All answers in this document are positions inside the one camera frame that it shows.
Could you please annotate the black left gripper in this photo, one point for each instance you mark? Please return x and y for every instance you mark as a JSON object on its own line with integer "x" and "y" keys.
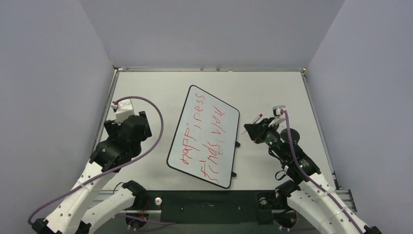
{"x": 114, "y": 128}

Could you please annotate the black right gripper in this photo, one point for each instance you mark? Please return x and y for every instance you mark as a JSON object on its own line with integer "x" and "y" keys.
{"x": 259, "y": 130}

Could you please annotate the white marker pen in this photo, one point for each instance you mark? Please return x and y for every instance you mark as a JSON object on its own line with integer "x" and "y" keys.
{"x": 254, "y": 121}

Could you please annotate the white whiteboard with black frame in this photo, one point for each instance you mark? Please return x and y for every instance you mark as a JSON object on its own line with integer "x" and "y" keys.
{"x": 205, "y": 138}

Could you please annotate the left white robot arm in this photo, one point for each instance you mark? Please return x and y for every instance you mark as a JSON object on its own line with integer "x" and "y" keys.
{"x": 121, "y": 146}

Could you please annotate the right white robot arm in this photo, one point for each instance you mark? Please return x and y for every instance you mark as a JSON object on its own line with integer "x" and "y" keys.
{"x": 307, "y": 191}

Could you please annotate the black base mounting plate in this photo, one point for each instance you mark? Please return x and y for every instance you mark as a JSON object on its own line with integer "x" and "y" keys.
{"x": 215, "y": 207}

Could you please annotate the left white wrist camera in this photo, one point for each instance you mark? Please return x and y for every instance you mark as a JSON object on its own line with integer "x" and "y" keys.
{"x": 123, "y": 109}

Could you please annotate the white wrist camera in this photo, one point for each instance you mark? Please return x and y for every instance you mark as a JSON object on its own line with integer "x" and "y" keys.
{"x": 279, "y": 116}
{"x": 123, "y": 109}

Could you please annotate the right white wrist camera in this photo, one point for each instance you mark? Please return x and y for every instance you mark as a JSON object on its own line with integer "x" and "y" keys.
{"x": 279, "y": 116}

